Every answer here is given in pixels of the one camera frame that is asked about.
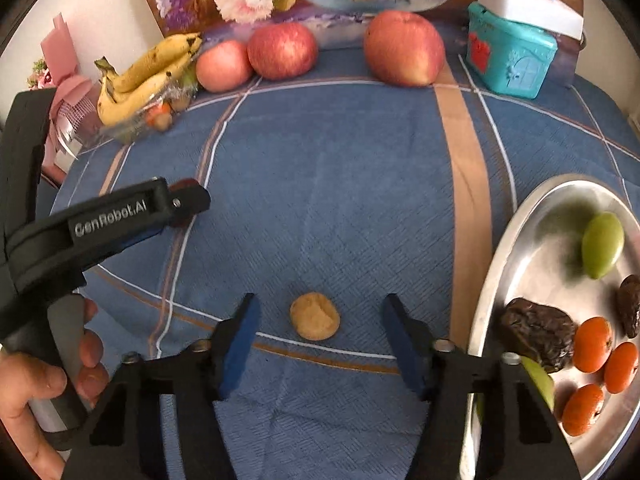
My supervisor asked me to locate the blue checked tablecloth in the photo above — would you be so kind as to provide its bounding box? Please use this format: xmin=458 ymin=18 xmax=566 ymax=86
xmin=42 ymin=35 xmax=640 ymax=480

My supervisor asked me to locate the clear plastic tray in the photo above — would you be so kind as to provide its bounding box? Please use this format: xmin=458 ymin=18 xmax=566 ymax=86
xmin=97 ymin=72 xmax=201 ymax=143

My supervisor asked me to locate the green mango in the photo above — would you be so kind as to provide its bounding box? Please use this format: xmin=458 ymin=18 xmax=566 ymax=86
xmin=581 ymin=212 xmax=626 ymax=280
xmin=475 ymin=355 xmax=556 ymax=421

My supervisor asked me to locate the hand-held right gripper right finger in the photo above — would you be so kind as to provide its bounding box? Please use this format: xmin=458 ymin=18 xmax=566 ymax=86
xmin=382 ymin=293 xmax=583 ymax=480

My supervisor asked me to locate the person's left hand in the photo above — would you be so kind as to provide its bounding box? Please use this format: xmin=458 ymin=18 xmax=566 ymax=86
xmin=0 ymin=297 xmax=110 ymax=480

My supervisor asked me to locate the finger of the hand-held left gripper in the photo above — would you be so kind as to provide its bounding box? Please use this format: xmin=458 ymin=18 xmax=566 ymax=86
xmin=167 ymin=182 xmax=211 ymax=229

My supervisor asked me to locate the red apple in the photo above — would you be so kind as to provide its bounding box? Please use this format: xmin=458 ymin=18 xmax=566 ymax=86
xmin=247 ymin=22 xmax=319 ymax=81
xmin=363 ymin=10 xmax=446 ymax=87

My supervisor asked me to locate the pink apple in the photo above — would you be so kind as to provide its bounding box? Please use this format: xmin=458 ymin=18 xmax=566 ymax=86
xmin=196 ymin=40 xmax=253 ymax=93

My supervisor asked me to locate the dark red jujube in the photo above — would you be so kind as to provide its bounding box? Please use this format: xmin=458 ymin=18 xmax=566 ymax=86
xmin=616 ymin=274 xmax=640 ymax=339

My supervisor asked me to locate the round metal plate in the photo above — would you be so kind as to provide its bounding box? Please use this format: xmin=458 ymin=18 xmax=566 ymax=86
xmin=460 ymin=173 xmax=640 ymax=480

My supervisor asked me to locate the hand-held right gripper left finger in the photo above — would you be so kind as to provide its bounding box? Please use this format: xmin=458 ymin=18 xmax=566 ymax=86
xmin=60 ymin=292 xmax=262 ymax=480

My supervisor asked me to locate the white plastic box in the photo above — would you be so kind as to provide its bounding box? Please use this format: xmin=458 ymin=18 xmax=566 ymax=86
xmin=477 ymin=0 xmax=586 ymax=38

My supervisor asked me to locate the teal toy house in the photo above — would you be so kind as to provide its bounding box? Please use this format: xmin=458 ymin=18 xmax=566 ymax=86
xmin=466 ymin=2 xmax=558 ymax=98

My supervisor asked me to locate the banana bunch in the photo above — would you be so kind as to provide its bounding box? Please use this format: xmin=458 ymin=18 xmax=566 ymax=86
xmin=95 ymin=32 xmax=203 ymax=127

